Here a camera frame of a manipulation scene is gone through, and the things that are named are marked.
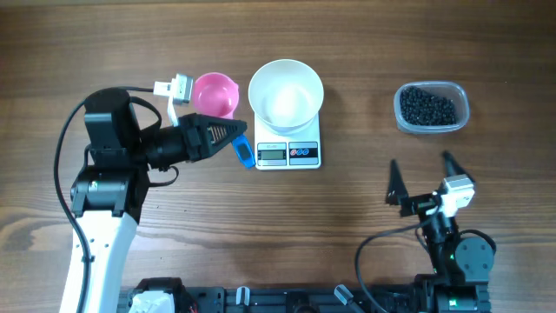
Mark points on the pink scoop with blue handle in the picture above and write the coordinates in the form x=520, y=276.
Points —
x=217, y=95

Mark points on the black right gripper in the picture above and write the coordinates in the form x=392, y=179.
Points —
x=398, y=193

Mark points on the white digital kitchen scale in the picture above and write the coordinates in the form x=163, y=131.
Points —
x=298, y=149

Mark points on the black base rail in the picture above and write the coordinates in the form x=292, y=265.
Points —
x=169, y=295

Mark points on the white bowl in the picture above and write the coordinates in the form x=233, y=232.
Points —
x=285, y=94

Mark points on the black beans in container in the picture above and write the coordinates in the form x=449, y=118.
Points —
x=422, y=108

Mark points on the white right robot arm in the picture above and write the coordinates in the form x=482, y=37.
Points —
x=461, y=259

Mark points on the clear plastic bean container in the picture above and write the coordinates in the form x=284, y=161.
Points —
x=445, y=89

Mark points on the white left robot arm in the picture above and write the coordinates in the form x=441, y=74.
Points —
x=110, y=188

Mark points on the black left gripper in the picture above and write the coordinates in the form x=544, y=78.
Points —
x=199, y=139

